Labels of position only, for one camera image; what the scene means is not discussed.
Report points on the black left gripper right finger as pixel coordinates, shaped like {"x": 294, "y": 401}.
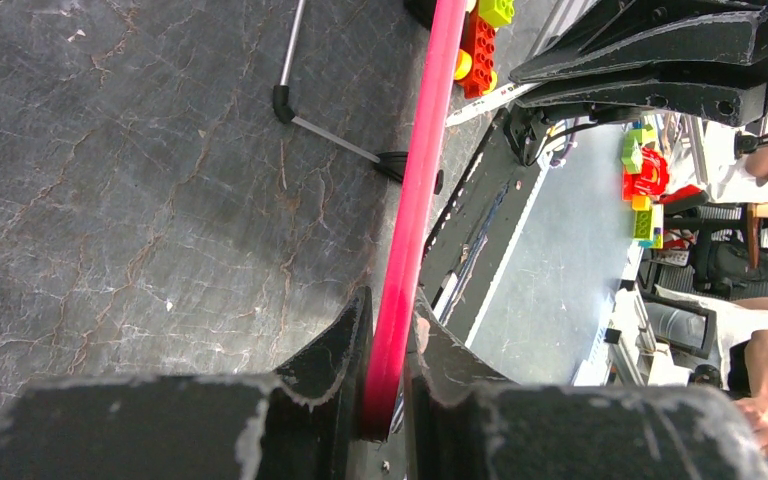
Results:
{"x": 465, "y": 420}

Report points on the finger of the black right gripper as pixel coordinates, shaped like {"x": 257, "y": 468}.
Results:
{"x": 733, "y": 97}
{"x": 608, "y": 39}

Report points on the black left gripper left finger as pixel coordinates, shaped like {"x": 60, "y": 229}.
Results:
{"x": 298, "y": 421}

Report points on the white black marker pen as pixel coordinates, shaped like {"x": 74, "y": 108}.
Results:
{"x": 495, "y": 99}

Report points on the pink framed whiteboard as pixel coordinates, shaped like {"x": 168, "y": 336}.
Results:
{"x": 392, "y": 327}

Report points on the metal whiteboard support stand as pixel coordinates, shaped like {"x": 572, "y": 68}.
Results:
{"x": 350, "y": 76}

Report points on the pile of toy bricks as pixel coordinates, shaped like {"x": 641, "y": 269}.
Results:
{"x": 644, "y": 180}

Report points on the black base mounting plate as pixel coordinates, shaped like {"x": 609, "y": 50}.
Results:
{"x": 475, "y": 232}

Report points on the red toy brick car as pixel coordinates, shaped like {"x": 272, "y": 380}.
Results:
{"x": 475, "y": 69}

